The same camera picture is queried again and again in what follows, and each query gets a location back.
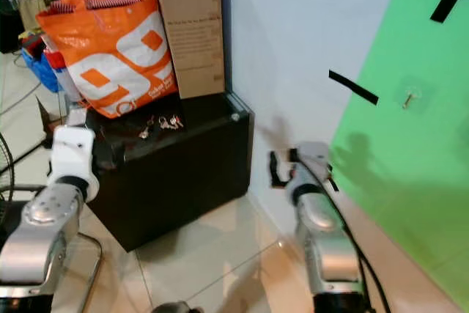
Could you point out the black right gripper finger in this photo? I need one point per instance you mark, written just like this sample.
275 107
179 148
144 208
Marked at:
275 177
274 157

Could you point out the black cabinet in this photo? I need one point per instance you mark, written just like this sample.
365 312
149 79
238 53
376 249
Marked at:
176 177

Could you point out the green wall sheet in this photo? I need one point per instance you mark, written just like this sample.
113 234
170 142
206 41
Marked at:
410 174

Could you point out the brown paper bag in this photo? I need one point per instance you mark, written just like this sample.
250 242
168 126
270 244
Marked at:
33 12

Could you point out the blue plastic bag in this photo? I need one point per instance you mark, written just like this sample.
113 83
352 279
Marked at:
44 71

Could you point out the orange and white shopping bag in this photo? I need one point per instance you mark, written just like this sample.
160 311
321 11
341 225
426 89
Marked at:
113 49

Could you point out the bunch of metal keys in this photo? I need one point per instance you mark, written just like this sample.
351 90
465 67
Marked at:
168 122

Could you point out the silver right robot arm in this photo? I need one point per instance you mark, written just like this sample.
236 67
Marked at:
326 243

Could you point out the tall brown cardboard box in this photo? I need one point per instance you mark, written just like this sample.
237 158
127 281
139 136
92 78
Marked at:
190 31

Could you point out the clear wall hook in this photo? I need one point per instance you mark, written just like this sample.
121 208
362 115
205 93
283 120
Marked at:
408 97

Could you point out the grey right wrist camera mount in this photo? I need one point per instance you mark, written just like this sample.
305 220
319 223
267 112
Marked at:
314 157

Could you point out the short black tape strip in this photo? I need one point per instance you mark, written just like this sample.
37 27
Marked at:
353 87

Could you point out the small open cardboard box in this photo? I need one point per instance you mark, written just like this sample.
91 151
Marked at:
50 115

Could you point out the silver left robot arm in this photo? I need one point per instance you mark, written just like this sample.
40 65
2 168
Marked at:
37 240

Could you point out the dark robot foot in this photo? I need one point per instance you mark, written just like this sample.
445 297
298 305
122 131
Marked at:
172 308

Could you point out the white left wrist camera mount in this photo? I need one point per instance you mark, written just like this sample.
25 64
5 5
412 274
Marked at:
72 153

